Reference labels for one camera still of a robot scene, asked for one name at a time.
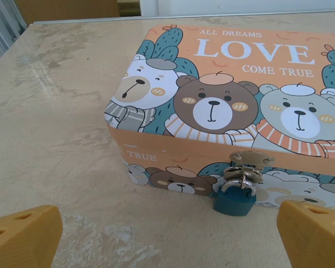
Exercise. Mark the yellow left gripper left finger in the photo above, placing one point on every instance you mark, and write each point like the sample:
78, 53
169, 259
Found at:
22, 240

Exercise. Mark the orange bear print tin box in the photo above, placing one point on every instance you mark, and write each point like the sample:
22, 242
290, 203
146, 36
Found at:
240, 125

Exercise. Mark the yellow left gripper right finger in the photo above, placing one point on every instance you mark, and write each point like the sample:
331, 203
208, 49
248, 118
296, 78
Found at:
318, 240

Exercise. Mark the small blue padlock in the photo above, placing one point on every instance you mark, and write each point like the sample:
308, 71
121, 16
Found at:
234, 205

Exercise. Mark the silver metal hasp latch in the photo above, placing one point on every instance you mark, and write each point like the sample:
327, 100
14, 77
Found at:
251, 159

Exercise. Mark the brown wooden cabinet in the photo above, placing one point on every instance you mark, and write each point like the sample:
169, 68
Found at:
72, 9

